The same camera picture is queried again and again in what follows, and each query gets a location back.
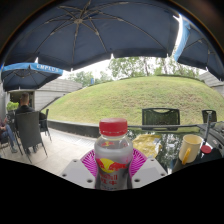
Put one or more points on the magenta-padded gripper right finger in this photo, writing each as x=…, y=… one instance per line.
x=148, y=170

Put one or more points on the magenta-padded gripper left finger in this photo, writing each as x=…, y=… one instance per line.
x=78, y=171

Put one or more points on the red-capped drink bottle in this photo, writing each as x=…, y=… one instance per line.
x=113, y=153

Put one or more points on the yellow foil bag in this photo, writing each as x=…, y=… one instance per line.
x=146, y=143

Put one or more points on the wide black plastic chair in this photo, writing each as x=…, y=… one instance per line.
x=161, y=116

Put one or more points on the slim dark chair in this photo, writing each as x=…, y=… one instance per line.
x=45, y=121

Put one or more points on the flat round red coaster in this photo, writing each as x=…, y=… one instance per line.
x=206, y=149

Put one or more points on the dark wicker chair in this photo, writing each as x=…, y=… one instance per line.
x=28, y=130

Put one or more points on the grey parasol pole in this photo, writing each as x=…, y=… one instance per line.
x=207, y=130

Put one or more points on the person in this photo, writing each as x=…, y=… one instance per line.
x=6, y=131
x=24, y=105

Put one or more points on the grey building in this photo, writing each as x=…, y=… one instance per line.
x=211, y=80
x=56, y=91

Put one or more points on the blue-rimmed dark parasol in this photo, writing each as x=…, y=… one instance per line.
x=26, y=75

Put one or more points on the large dark blue parasol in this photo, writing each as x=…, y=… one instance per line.
x=93, y=30

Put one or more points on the low dark stone wall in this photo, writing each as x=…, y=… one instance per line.
x=73, y=128

